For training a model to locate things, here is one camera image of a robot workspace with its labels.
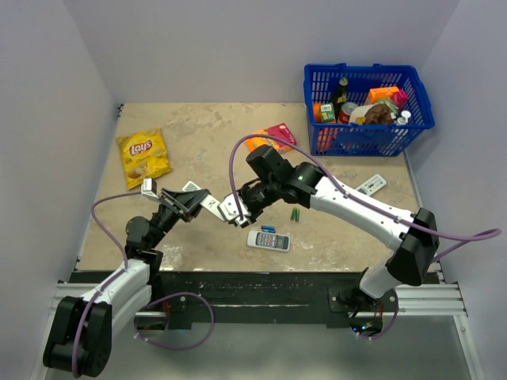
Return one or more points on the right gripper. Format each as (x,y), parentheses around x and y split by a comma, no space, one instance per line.
(254,214)

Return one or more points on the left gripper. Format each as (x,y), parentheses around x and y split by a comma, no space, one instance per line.
(187,203)

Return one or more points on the white long remote control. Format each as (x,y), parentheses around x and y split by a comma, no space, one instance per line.
(207,200)

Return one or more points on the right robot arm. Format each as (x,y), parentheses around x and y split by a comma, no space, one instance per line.
(405,233)

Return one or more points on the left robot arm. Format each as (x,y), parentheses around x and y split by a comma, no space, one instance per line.
(83,328)

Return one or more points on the grey-faced remote control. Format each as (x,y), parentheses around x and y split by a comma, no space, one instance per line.
(268,241)

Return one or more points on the small white remote control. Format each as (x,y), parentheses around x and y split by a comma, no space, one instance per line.
(372,185)

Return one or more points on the blue battery right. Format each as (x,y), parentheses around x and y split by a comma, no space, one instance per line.
(268,229)

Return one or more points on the yellow Lays chips bag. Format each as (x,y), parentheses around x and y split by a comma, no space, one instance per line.
(143,155)

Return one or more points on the orange pink sponge box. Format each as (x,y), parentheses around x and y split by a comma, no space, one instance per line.
(277,136)

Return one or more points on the green yellow carton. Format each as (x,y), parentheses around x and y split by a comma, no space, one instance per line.
(327,113)

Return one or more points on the dark glass bottle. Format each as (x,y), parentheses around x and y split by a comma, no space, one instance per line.
(339,96)

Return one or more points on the blue plastic basket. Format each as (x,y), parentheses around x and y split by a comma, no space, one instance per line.
(334,139)

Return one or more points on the brown snack packet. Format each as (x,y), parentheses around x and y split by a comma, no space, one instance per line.
(373,114)

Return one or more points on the white bottle cap item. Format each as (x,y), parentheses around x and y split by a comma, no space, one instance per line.
(403,118)

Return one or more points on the orange pink box in basket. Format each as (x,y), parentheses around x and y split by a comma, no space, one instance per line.
(394,97)

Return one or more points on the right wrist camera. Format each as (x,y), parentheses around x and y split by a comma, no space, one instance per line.
(234,211)

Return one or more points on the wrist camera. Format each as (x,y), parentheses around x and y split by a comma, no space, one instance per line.
(234,211)
(149,190)

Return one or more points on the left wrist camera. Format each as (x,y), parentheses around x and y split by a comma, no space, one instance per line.
(149,190)

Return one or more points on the black table front rail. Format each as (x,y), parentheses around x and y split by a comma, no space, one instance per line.
(301,298)

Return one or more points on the aluminium frame rail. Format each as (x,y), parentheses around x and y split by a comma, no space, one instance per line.
(434,298)

